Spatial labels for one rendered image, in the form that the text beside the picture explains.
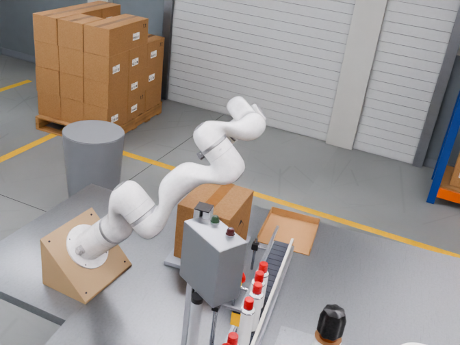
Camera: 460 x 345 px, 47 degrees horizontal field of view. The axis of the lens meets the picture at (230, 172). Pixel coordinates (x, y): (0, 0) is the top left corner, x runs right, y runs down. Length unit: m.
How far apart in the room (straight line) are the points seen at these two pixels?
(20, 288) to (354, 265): 1.47
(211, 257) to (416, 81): 4.55
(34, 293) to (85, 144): 1.89
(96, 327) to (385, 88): 4.37
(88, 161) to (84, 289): 1.96
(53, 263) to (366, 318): 1.27
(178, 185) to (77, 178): 2.34
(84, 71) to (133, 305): 3.39
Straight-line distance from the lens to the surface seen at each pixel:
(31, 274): 2.37
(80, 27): 5.18
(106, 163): 4.07
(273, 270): 2.36
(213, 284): 1.46
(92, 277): 2.24
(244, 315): 1.88
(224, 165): 1.80
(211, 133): 1.79
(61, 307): 2.20
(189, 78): 6.52
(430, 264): 2.79
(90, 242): 2.16
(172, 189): 1.88
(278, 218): 2.82
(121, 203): 1.95
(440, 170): 5.16
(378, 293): 2.48
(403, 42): 5.70
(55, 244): 2.21
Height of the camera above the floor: 2.28
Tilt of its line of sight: 27 degrees down
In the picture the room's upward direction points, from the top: 7 degrees clockwise
